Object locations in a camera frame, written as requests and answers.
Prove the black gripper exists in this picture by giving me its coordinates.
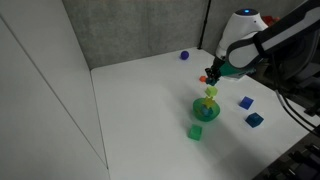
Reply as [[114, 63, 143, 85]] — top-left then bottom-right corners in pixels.
[[204, 58, 226, 83]]

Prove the teal block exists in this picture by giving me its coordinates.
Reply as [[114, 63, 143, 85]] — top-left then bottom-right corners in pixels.
[[205, 76, 219, 87]]

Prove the yellow star toy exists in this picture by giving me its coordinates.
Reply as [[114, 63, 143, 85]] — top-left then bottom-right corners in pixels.
[[202, 96, 217, 110]]

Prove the small blue toy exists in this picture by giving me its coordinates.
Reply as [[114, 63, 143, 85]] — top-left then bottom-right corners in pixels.
[[201, 107, 214, 118]]

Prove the green plastic bowl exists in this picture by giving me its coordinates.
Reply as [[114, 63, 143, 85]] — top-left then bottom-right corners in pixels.
[[192, 97, 222, 123]]

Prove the lime yellow cube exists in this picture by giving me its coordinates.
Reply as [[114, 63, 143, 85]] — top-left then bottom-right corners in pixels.
[[204, 85, 219, 98]]

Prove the purple ball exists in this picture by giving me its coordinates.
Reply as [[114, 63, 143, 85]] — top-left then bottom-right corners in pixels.
[[179, 50, 190, 61]]

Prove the bright blue cube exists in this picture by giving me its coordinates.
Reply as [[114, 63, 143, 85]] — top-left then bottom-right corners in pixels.
[[238, 95, 255, 111]]

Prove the black tripod pole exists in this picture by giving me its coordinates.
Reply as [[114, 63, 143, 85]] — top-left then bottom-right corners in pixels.
[[197, 0, 213, 51]]

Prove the green cube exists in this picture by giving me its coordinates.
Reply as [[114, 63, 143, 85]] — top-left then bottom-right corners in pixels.
[[187, 124, 203, 142]]

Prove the dark blue cube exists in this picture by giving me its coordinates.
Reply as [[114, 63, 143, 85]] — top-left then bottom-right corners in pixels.
[[245, 112, 265, 129]]

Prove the red orange background object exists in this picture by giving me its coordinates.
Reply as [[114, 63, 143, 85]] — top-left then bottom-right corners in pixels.
[[261, 15, 282, 27]]

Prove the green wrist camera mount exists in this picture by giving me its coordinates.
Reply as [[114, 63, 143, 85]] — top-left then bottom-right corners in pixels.
[[219, 61, 248, 80]]

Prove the black cable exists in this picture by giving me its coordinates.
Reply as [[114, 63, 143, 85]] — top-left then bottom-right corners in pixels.
[[281, 94, 320, 128], [275, 89, 318, 136]]

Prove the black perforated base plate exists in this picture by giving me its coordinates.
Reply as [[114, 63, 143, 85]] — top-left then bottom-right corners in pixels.
[[253, 124, 320, 180]]

